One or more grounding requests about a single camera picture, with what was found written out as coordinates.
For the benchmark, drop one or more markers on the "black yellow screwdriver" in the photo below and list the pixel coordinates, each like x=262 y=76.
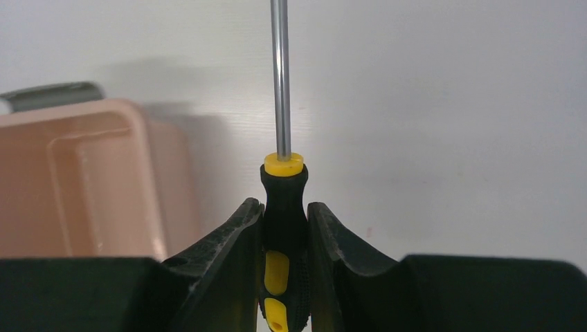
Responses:
x=284 y=295

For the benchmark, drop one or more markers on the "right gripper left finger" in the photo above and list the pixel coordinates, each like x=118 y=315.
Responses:
x=213 y=285

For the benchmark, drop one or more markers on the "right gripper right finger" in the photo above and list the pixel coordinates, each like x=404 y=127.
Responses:
x=355 y=287

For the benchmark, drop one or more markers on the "pink plastic bin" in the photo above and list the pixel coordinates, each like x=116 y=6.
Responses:
x=83 y=176

